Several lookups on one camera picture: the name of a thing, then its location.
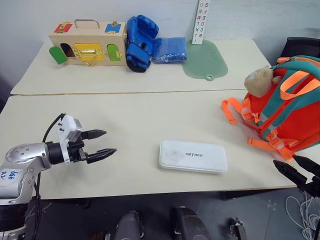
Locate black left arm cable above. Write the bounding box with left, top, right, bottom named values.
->
left=34, top=113, right=66, bottom=240

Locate white alphabet letter board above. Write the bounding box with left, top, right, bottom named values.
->
left=191, top=0, right=211, bottom=46

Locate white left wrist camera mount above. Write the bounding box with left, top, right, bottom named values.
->
left=56, top=114, right=83, bottom=166

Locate white rectangular case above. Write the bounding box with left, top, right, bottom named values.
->
left=158, top=139, right=228, bottom=175

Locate small black metal bracket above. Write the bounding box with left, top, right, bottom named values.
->
left=229, top=217, right=247, bottom=240

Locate white cable bundle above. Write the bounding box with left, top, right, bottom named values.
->
left=285, top=193, right=320, bottom=240

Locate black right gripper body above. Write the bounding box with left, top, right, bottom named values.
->
left=301, top=174, right=320, bottom=205

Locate orange and teal backpack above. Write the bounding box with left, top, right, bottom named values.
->
left=221, top=55, right=320, bottom=162

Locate black chair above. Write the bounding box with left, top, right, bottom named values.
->
left=276, top=36, right=320, bottom=66

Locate blue folded towel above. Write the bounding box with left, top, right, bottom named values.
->
left=151, top=36, right=189, bottom=64

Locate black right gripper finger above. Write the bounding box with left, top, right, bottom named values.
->
left=272, top=159, right=311, bottom=192
left=292, top=154, right=320, bottom=179

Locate green silicone mat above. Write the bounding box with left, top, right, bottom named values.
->
left=181, top=39, right=229, bottom=82

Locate dark rounded robot foot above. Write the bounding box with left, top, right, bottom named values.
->
left=170, top=206, right=212, bottom=240
left=113, top=210, right=145, bottom=240

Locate blue boxing glove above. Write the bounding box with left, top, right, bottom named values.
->
left=125, top=14, right=160, bottom=73

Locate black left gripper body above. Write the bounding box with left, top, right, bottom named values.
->
left=66, top=130, right=88, bottom=163

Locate wooden lock busy box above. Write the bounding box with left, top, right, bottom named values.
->
left=48, top=18, right=128, bottom=68

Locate beige plush toy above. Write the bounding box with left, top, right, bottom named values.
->
left=244, top=65, right=282, bottom=98

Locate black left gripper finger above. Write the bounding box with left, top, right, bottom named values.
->
left=81, top=129, right=108, bottom=141
left=86, top=148, right=118, bottom=165

